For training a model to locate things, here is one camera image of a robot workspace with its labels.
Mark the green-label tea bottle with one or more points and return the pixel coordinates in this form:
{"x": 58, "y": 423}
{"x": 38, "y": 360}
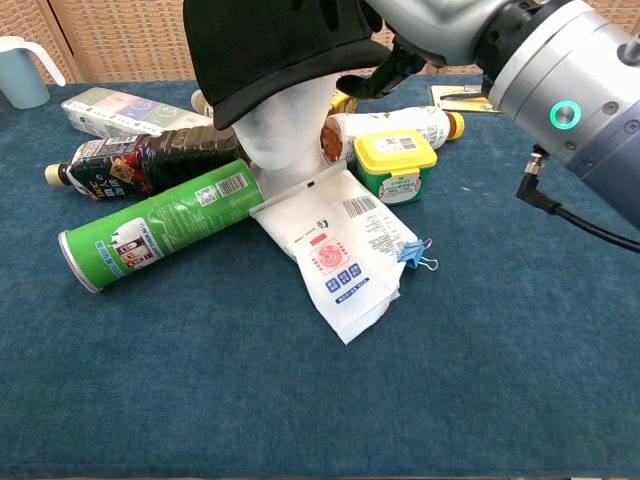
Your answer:
{"x": 201, "y": 102}

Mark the dark drink plastic bottle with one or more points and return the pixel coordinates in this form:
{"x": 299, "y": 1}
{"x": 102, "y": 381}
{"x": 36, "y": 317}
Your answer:
{"x": 160, "y": 157}

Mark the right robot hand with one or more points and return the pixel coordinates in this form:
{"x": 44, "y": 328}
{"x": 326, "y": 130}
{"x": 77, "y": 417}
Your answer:
{"x": 430, "y": 25}

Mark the green chips can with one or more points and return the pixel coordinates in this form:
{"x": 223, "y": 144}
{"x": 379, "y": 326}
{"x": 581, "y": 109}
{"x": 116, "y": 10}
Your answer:
{"x": 165, "y": 225}

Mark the white-label orange-cap bottle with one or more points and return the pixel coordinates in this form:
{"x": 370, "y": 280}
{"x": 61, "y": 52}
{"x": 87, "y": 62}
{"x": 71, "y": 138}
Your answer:
{"x": 395, "y": 125}

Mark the white printed powder bag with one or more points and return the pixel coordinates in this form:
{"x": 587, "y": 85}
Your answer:
{"x": 340, "y": 250}

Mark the yellow drink carton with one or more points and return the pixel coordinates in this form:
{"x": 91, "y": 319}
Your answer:
{"x": 345, "y": 104}

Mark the blue table cloth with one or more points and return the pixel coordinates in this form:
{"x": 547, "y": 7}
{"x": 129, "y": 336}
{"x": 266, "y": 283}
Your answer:
{"x": 250, "y": 400}

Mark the blue binder clip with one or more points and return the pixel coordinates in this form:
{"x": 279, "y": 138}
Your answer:
{"x": 414, "y": 252}

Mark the white foam mannequin head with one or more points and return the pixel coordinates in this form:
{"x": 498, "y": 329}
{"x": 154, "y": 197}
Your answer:
{"x": 282, "y": 140}

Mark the utility knife on yellow card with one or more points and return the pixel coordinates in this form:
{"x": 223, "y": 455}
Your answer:
{"x": 462, "y": 97}

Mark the black baseball cap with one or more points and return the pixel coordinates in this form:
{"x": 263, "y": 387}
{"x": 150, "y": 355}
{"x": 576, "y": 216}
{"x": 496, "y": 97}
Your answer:
{"x": 270, "y": 45}

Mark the yellow lidded green tub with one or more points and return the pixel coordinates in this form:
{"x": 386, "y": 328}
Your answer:
{"x": 395, "y": 165}

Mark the woven wooden folding screen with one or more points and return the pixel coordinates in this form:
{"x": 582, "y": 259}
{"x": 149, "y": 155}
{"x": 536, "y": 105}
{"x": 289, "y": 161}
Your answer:
{"x": 125, "y": 40}

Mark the pastel tissue multipack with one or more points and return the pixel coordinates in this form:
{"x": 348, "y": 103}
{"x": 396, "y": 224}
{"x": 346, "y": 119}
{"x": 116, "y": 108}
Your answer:
{"x": 125, "y": 112}

